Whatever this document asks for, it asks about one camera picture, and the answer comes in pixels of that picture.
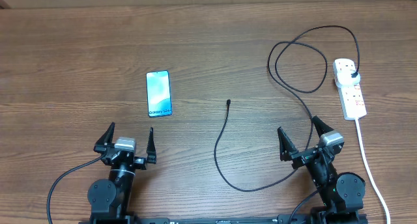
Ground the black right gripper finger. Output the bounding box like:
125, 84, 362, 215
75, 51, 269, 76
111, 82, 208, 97
277, 127, 298, 161
311, 116, 334, 137

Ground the white charger plug adapter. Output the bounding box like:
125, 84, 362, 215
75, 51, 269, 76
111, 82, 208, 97
335, 72, 361, 88

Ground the white power strip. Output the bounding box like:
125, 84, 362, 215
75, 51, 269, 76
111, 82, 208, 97
333, 59, 367, 120

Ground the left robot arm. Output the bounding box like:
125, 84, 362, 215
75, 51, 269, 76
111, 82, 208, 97
87, 123, 157, 223

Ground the white power strip cord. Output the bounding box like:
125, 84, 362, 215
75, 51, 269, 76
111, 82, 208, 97
354, 118, 392, 224

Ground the Samsung Galaxy smartphone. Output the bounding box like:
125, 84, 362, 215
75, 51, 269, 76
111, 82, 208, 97
146, 70, 172, 117

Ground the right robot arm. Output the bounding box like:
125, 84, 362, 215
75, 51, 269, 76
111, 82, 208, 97
277, 116, 367, 224

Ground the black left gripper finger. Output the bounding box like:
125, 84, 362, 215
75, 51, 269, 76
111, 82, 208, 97
95, 122, 115, 147
147, 127, 156, 163

